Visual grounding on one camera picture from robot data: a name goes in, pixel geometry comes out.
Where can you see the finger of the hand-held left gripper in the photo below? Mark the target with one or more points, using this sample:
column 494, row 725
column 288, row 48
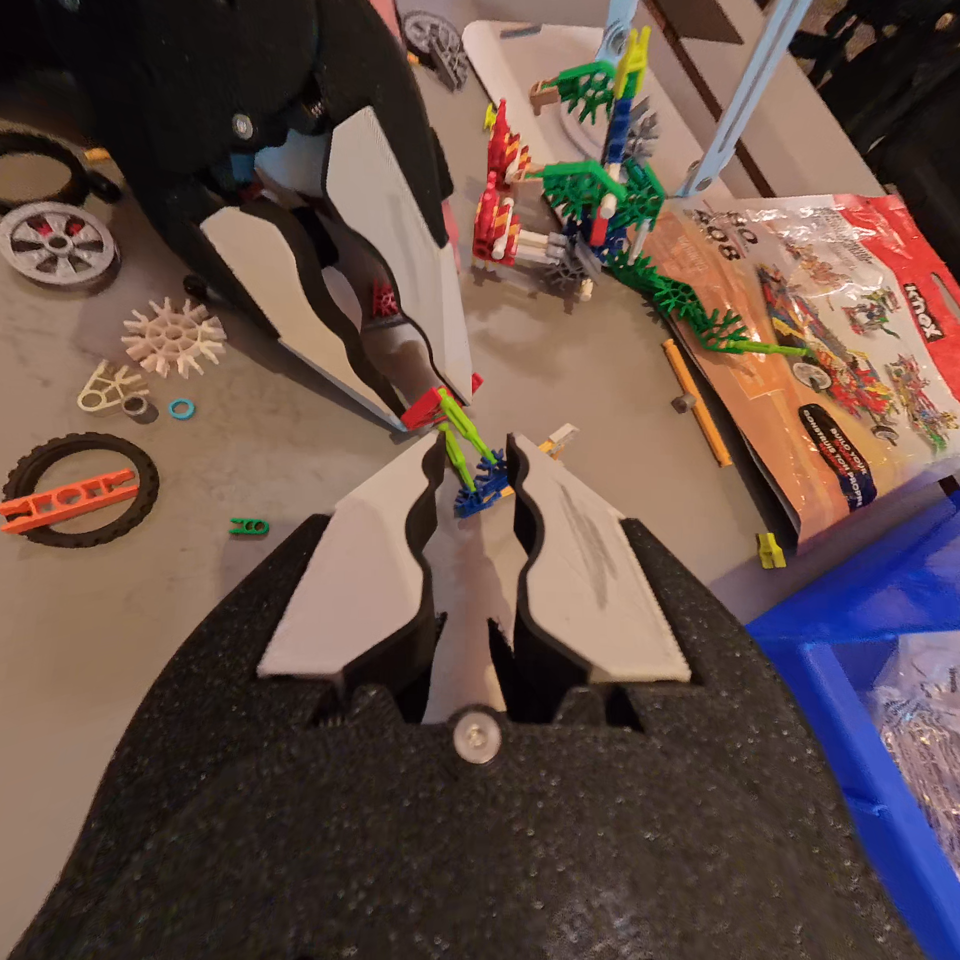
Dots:
column 397, row 225
column 277, row 277

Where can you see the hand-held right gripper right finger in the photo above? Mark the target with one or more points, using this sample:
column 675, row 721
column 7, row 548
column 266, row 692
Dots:
column 592, row 585

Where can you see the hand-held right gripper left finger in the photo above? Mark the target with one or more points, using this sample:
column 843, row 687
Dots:
column 352, row 592

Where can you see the small toy rod frame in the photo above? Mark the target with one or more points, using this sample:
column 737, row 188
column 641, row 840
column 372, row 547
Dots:
column 480, row 499

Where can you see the small red snowflake connector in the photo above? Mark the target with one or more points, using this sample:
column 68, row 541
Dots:
column 386, row 304

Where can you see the small green clip connector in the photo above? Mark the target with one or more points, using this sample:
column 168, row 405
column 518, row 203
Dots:
column 238, row 527

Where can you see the white snowflake connector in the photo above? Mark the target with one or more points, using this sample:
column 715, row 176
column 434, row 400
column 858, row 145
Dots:
column 154, row 341

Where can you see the black rubber tyre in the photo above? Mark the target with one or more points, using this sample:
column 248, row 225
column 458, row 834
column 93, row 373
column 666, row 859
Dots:
column 71, row 161
column 146, row 480

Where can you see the lime yellow clip connector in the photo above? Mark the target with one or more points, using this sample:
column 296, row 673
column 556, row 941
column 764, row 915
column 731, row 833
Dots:
column 770, row 550

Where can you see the large multicolour toy model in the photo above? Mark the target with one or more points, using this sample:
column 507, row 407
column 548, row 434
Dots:
column 577, row 176

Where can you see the long orange rod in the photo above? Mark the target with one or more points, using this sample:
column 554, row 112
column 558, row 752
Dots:
column 712, row 435

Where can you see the grey spoked wheel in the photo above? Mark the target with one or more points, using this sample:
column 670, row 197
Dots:
column 427, row 34

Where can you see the small grey spacer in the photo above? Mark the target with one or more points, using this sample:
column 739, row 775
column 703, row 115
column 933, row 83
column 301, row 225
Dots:
column 685, row 402

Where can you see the ivory fan connector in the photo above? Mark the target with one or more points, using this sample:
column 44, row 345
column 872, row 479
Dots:
column 85, row 397

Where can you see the short grey rod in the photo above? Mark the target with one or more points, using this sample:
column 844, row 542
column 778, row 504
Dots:
column 517, row 31

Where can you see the blue storage bin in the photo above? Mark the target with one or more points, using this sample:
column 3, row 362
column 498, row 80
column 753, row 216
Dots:
column 825, row 622

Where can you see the silver wheel hub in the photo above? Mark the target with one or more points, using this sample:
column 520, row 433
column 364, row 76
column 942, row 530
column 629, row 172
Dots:
column 9, row 247

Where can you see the pale blue metal strut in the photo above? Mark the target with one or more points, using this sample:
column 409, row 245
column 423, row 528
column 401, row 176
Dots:
column 616, row 30
column 742, row 97

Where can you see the orange ladder connector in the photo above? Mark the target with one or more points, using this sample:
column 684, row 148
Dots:
column 11, row 514

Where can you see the clear plastic bag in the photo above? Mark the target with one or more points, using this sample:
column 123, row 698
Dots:
column 922, row 720

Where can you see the printed toy set bag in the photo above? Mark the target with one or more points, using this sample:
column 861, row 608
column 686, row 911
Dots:
column 900, row 247

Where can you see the dark furniture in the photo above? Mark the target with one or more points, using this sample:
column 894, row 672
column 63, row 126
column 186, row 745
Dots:
column 900, row 90

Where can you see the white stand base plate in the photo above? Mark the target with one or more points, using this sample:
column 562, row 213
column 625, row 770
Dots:
column 525, row 67

